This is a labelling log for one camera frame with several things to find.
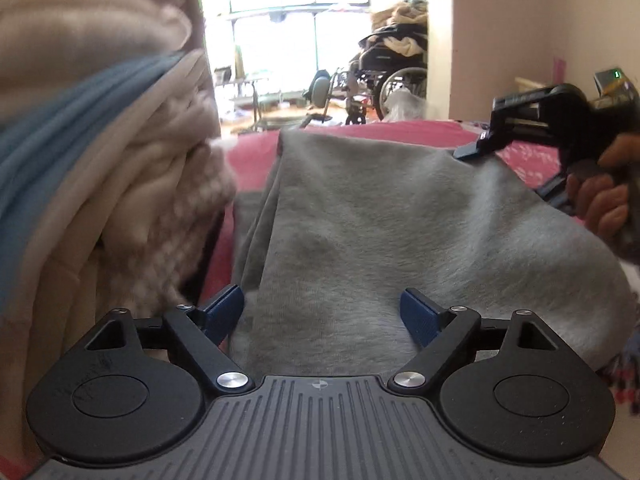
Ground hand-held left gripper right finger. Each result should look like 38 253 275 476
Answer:
389 287 559 395

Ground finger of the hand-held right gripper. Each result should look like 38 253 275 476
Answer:
452 84 567 162
536 172 577 217

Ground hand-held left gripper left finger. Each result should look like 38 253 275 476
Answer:
85 283 245 395

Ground grey sweatpants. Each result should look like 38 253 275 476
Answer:
229 127 640 373

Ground stack of folded clothes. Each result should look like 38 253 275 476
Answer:
0 0 240 466

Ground person's right hand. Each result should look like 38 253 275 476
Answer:
565 132 640 239

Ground white plastic bag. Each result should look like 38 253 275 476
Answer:
384 87 427 122

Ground wheelchair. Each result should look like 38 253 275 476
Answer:
344 2 431 127

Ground red floral blanket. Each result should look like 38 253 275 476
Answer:
200 119 573 306

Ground grey oval object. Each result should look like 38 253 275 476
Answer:
311 69 335 109

